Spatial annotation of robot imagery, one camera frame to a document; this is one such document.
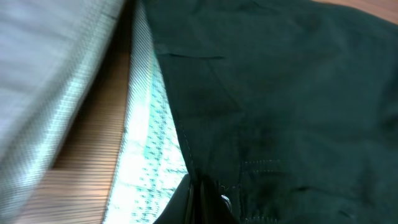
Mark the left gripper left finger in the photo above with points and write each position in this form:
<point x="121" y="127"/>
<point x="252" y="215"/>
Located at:
<point x="180" y="207"/>

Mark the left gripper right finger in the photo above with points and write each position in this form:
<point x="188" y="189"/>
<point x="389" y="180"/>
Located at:
<point x="213" y="208"/>

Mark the black shorts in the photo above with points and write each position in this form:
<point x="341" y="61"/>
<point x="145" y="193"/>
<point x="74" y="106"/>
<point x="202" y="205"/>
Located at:
<point x="288" y="107"/>

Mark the folded grey shorts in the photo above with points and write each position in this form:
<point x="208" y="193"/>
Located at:
<point x="51" y="51"/>

